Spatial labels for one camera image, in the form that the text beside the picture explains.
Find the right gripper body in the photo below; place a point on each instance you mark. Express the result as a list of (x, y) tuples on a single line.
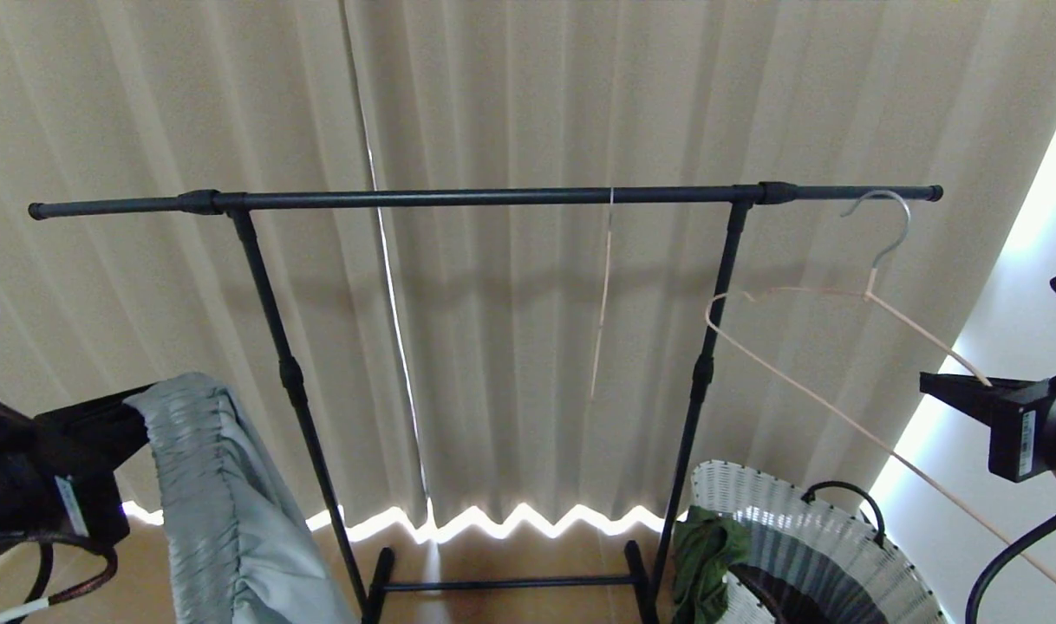
[(1039, 433)]

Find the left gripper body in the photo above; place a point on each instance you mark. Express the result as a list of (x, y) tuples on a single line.
[(25, 503)]

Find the pink clothes hanger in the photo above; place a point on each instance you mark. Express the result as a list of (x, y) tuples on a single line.
[(927, 338), (608, 260)]

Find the pale grey shorts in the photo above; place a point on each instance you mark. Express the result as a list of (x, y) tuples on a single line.
[(233, 520)]

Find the green garment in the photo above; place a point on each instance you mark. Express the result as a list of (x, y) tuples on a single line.
[(701, 563)]

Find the white laundry basket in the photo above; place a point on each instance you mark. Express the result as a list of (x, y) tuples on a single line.
[(805, 537)]

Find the black clothes rack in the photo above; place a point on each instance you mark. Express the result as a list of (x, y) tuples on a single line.
[(493, 198)]

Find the beige curtain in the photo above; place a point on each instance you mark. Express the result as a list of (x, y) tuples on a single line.
[(511, 87)]

